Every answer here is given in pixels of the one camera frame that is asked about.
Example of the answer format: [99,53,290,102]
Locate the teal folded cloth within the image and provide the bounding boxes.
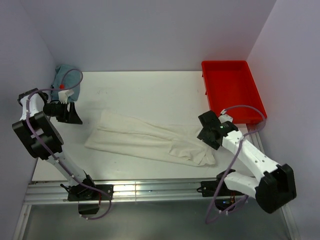
[50,64,83,102]

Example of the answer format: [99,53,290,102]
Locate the white t shirt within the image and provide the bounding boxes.
[84,110,216,167]

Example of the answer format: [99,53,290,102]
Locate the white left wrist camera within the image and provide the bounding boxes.
[58,84,74,104]

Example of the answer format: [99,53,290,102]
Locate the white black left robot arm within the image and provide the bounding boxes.
[12,88,98,200]

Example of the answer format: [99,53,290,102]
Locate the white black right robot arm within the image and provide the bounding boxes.
[197,110,297,214]

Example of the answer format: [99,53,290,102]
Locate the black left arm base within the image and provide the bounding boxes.
[60,183,114,220]

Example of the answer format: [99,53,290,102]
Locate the red plastic bin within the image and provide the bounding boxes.
[201,60,267,125]

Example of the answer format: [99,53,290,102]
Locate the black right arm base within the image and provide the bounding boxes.
[196,180,244,211]

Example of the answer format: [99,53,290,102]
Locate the aluminium rail frame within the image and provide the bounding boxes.
[12,123,301,240]

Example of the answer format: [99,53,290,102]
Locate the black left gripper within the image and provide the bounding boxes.
[43,100,83,125]

